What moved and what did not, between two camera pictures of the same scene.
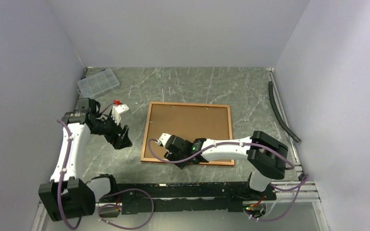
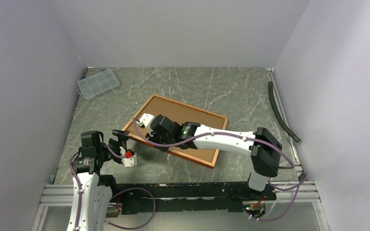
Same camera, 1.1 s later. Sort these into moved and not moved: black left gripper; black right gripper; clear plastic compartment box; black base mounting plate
Moved: black right gripper; black left gripper
Not moved: clear plastic compartment box; black base mounting plate
